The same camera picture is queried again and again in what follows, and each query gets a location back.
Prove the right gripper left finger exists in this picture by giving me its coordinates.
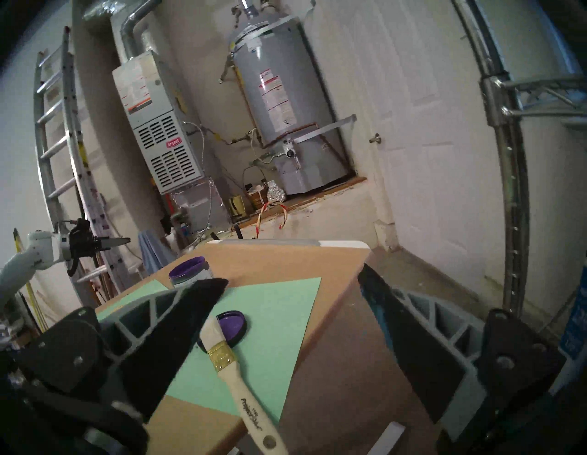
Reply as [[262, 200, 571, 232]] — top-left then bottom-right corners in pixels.
[[101, 277, 229, 422]]

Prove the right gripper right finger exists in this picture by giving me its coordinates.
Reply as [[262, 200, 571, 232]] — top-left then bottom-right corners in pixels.
[[358, 264, 487, 441]]

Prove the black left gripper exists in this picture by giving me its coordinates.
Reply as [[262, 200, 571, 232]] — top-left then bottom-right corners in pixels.
[[66, 219, 131, 276]]

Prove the wooden handled paint brush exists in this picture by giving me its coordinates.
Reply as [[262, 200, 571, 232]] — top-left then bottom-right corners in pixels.
[[198, 316, 289, 455]]

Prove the purple paint jar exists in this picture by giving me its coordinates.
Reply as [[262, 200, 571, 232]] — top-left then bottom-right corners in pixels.
[[168, 256, 215, 289]]

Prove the blue cloth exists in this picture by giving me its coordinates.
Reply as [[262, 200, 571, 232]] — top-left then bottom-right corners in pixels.
[[138, 229, 177, 276]]

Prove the large green paper sheet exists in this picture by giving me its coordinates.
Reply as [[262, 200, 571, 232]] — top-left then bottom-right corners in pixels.
[[96, 279, 170, 322]]

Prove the purple jar lid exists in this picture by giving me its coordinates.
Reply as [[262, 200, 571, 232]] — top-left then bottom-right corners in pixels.
[[197, 311, 247, 353]]

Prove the small green paper sheet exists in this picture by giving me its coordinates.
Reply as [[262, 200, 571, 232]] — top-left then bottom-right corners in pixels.
[[163, 277, 322, 425]]

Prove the grey bryant furnace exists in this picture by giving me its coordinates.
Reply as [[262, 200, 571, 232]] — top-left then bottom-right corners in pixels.
[[112, 50, 230, 230]]

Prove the aluminium ladder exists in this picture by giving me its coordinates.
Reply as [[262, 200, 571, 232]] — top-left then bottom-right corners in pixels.
[[33, 25, 129, 294]]

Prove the striped candy cane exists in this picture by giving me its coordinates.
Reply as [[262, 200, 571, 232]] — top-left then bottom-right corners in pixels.
[[255, 202, 289, 239]]

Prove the brown wooden ledge board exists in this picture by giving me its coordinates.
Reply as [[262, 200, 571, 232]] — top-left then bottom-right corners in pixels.
[[238, 177, 367, 230]]

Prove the white panel door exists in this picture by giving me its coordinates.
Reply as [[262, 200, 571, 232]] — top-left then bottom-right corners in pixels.
[[321, 0, 509, 294]]

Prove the grey water heater tank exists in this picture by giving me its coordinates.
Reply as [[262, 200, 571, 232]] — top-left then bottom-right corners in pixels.
[[220, 0, 358, 195]]

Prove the wicker basket with handle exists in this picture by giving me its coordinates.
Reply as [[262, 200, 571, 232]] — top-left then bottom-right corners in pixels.
[[243, 165, 269, 211]]

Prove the chrome wire shelf rack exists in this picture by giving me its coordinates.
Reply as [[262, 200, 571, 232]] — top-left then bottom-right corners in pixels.
[[452, 0, 587, 322]]

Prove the grey metal flue duct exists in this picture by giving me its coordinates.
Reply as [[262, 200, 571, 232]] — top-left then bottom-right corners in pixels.
[[120, 0, 163, 60]]

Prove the grey metal heater strap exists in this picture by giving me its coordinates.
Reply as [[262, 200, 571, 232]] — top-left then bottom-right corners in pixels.
[[275, 115, 357, 147]]

